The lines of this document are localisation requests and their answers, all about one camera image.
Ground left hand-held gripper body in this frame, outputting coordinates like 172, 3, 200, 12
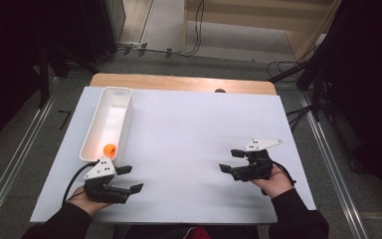
83, 156, 131, 204

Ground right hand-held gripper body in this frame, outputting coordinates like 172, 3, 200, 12
231, 138, 284, 182

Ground orange ball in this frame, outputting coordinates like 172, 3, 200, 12
102, 143, 117, 159

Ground white rectangular bin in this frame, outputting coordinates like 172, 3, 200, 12
79, 86, 134, 166

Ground person's right hand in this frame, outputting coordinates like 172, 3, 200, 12
250, 164, 294, 199

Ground person's left hand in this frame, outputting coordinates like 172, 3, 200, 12
69, 185, 113, 217

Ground white board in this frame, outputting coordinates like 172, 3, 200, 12
29, 87, 316, 225

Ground person's dark and red clothing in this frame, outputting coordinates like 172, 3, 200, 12
113, 223, 261, 239

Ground black tripod stand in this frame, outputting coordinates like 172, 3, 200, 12
268, 56, 334, 133

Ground black curtain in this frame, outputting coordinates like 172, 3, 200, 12
0, 0, 93, 154
311, 0, 382, 211

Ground black cabinet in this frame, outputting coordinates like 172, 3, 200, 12
79, 0, 127, 65

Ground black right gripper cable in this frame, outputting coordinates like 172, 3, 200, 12
272, 160, 297, 185

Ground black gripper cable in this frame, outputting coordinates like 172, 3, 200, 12
272, 160, 297, 185
61, 160, 99, 208

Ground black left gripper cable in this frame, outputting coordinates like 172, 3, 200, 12
61, 160, 99, 208

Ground metal floor rail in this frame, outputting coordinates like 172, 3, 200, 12
0, 94, 59, 228
298, 92, 370, 239

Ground black coiled floor cable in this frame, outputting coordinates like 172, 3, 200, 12
266, 59, 301, 80

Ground black hanging cables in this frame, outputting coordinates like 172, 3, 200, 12
180, 0, 207, 58

